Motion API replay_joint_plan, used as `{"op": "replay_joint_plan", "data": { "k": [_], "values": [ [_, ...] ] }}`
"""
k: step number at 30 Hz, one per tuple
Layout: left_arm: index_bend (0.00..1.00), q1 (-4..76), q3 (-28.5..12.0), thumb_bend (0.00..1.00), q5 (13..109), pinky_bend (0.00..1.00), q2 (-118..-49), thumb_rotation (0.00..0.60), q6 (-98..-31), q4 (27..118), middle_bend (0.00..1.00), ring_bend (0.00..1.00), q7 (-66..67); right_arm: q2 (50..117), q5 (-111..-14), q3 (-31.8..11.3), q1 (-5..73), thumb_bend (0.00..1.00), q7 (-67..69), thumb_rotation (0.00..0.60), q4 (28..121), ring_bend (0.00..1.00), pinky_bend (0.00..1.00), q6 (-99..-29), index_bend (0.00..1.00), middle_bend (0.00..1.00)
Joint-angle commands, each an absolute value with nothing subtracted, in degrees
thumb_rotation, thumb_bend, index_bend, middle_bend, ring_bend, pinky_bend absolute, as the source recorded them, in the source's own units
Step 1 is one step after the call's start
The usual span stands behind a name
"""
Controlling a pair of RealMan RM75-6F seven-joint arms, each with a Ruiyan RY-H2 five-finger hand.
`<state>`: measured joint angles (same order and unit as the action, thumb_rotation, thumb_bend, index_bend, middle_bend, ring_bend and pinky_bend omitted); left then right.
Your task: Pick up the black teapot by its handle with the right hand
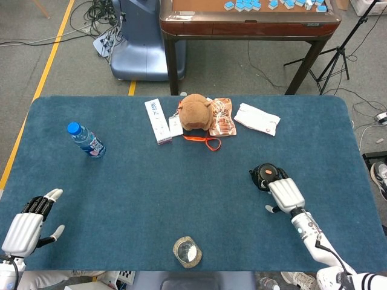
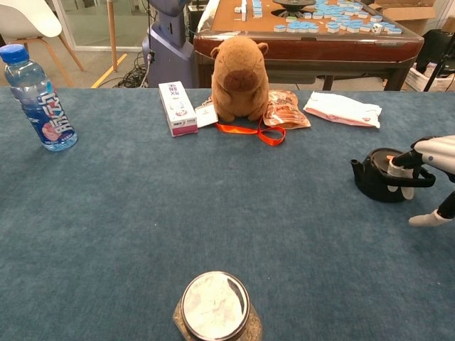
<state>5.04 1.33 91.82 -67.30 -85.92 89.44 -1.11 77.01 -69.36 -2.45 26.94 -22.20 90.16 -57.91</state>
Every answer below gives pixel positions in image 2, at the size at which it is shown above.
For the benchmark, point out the white chair wooden legs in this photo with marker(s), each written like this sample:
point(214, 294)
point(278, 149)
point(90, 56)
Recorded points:
point(25, 17)

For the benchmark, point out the brown capybara plush toy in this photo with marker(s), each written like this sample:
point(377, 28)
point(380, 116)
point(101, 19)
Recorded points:
point(238, 71)

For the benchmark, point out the blue felt table cloth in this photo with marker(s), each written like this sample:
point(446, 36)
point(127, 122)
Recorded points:
point(142, 213)

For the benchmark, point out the black cast iron teapot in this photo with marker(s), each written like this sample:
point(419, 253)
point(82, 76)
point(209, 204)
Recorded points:
point(369, 181)

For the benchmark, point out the black round table centre dish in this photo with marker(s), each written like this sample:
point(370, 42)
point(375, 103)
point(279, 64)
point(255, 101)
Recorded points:
point(293, 3)

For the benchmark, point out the white face mahjong tile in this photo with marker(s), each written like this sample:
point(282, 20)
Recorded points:
point(377, 27)

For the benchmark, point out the wooden pole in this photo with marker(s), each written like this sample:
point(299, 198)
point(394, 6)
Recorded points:
point(113, 35)

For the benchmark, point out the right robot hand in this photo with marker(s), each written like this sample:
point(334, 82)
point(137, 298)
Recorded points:
point(437, 151)

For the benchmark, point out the glass jar metal lid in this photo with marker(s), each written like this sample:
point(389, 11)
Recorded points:
point(213, 305)

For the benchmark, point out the black tripod stand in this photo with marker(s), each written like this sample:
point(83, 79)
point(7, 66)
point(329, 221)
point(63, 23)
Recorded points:
point(434, 74)

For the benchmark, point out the white purple toothpaste box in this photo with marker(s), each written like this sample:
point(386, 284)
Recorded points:
point(177, 106)

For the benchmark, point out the blue mahjong tile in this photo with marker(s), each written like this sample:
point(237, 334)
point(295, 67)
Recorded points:
point(395, 30)
point(279, 27)

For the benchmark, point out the brown mahjong table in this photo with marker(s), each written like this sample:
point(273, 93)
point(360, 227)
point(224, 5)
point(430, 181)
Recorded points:
point(320, 46)

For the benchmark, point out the brown cardboard box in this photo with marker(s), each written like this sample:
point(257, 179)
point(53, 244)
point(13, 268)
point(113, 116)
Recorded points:
point(409, 14)

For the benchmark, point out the orange snack packet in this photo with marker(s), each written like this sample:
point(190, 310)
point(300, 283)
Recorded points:
point(288, 110)

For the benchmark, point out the white ID badge card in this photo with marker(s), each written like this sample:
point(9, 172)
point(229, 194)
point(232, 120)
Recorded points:
point(206, 115)

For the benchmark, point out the white wet wipes pack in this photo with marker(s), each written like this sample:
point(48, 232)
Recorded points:
point(341, 108)

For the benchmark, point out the blue cap water bottle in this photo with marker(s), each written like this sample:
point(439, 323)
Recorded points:
point(42, 106)

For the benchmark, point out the white printed carton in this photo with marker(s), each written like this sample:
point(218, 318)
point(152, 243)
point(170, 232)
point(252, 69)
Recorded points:
point(416, 80)

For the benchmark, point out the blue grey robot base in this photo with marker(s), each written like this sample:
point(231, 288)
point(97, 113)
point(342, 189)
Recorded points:
point(170, 53)

